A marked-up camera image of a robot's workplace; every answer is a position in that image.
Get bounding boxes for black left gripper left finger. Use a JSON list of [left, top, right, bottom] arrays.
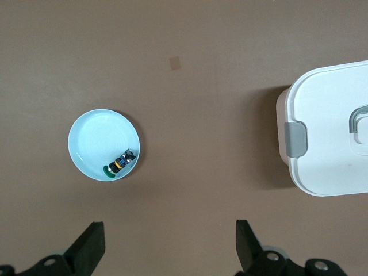
[[0, 221, 106, 276]]

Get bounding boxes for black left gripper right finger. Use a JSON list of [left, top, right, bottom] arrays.
[[235, 220, 348, 276]]

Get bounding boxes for light blue round plate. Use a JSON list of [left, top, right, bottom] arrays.
[[67, 108, 142, 182]]

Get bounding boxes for white lidded storage box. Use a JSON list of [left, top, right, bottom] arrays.
[[275, 59, 368, 198]]

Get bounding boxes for brown tape patch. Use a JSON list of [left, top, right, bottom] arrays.
[[168, 55, 183, 71]]

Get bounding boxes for green push button switch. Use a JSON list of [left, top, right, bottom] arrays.
[[102, 148, 137, 179]]

